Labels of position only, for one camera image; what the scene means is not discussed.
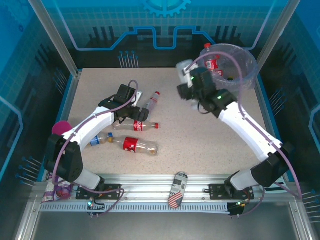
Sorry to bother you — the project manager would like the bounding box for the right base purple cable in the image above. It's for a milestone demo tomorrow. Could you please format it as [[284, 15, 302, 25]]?
[[228, 186, 266, 219]]

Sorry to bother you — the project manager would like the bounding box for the clear bottle white red label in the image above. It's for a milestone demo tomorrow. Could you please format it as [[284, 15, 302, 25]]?
[[145, 91, 161, 112]]

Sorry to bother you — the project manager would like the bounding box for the aluminium mounting rail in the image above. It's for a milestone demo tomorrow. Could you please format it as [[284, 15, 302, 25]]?
[[72, 173, 261, 203]]

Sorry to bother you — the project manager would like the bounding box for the aluminium frame post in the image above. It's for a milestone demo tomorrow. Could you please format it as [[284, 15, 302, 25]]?
[[28, 0, 83, 77], [257, 0, 301, 66]]

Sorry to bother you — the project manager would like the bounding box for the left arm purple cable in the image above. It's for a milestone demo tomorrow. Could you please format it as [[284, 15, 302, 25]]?
[[51, 79, 139, 193]]

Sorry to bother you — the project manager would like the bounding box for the white slotted cable duct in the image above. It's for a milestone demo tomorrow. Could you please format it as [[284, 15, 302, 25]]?
[[39, 201, 230, 214]]

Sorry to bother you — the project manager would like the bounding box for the small black electronics module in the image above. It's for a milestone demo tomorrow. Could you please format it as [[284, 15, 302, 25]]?
[[228, 201, 245, 219], [86, 197, 106, 219]]

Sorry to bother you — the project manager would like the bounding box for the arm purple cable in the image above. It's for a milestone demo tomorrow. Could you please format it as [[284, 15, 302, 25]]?
[[51, 79, 139, 193], [184, 50, 303, 200]]

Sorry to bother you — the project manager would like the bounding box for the pink plastic cup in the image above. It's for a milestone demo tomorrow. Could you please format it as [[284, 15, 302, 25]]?
[[51, 120, 73, 135]]

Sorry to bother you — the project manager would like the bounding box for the crumpled snack packet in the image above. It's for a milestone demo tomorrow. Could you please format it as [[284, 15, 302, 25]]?
[[41, 178, 74, 204]]

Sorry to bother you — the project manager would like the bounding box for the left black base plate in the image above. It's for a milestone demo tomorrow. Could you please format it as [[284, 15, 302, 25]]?
[[75, 183, 123, 201]]

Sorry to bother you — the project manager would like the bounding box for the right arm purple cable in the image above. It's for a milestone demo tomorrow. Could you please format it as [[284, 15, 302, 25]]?
[[184, 50, 303, 200]]

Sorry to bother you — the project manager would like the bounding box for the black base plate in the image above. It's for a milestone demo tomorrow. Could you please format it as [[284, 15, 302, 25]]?
[[208, 183, 255, 201], [75, 183, 123, 201]]

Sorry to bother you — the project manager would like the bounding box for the big bottle plain red label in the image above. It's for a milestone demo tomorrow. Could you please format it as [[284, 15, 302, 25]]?
[[109, 136, 160, 158]]

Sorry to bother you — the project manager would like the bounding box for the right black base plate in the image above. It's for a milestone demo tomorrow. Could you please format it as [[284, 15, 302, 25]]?
[[208, 183, 255, 201]]

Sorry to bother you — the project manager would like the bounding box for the flag print drink can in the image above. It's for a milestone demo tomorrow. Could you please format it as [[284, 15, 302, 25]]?
[[167, 171, 189, 209]]

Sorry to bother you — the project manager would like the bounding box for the clear bottle blue label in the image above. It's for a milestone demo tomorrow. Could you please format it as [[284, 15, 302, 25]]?
[[88, 132, 115, 148]]

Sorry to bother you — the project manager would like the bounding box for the long cola bottle red cap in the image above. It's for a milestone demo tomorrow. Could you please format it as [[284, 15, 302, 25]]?
[[111, 119, 160, 133]]

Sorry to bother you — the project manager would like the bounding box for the tall clear bottle red cap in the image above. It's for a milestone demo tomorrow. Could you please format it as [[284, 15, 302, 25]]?
[[203, 42, 222, 71]]

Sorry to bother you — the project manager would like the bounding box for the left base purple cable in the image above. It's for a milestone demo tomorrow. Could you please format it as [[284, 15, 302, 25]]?
[[81, 187, 126, 218]]

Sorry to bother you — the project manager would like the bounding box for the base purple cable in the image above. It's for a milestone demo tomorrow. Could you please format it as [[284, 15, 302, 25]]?
[[228, 186, 266, 219], [81, 187, 126, 218]]

